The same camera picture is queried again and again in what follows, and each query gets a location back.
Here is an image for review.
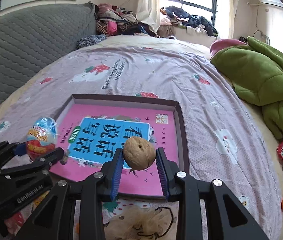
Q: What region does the clothes pile on windowsill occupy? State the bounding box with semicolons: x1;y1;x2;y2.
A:
160;6;218;37

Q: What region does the clothes pile beside bed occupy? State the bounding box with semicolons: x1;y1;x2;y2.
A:
94;3;158;37

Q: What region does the pink pillow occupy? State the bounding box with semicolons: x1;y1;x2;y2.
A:
210;38;247;60

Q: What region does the cream curtain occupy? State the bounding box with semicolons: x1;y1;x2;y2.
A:
136;0;160;33

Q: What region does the grey quilted headboard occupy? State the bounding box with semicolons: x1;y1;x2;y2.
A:
0;2;96;104

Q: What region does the beige sheer fabric scrunchie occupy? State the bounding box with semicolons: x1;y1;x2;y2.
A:
104;206;177;239

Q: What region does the green fleece blanket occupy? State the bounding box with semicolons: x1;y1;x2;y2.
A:
210;36;283;140

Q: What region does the large blue-red surprise egg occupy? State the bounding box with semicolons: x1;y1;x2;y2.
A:
26;117;58;160

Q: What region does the dark shallow box tray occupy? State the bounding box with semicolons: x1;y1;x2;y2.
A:
47;94;190;201

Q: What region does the brown walnut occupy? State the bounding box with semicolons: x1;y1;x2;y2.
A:
123;136;156;171

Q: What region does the pink and blue book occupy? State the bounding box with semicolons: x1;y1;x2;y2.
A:
49;103;179;197

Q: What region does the pink strawberry print bedsheet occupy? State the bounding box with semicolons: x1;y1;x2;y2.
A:
0;47;282;239

